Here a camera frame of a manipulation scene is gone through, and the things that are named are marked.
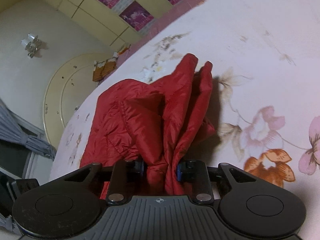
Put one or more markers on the silver wall lamp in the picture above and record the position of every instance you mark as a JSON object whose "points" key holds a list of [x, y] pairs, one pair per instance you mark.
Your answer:
{"points": [[33, 45]]}

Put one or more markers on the floral white bed sheet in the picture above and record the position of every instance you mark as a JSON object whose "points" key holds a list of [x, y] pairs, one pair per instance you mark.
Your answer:
{"points": [[265, 56]]}

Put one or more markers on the red down jacket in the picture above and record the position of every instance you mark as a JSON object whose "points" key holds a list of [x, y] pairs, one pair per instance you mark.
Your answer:
{"points": [[157, 122]]}

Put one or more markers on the grey blue curtain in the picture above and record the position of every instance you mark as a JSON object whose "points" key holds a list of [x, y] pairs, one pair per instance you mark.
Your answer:
{"points": [[12, 132]]}

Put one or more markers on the cream round headboard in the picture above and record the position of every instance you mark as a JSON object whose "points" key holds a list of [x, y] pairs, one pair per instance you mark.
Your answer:
{"points": [[68, 88]]}

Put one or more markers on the lower left purple poster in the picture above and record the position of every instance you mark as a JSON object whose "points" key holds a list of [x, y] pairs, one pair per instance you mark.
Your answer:
{"points": [[136, 16]]}

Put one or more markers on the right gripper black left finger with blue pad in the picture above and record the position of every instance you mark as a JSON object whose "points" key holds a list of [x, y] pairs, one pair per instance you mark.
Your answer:
{"points": [[71, 204]]}

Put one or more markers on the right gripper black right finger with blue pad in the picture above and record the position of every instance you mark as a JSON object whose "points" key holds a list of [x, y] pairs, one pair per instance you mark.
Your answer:
{"points": [[249, 206]]}

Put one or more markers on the pink checkered bed sheet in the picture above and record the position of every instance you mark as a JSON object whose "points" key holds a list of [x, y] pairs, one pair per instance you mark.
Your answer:
{"points": [[161, 23]]}

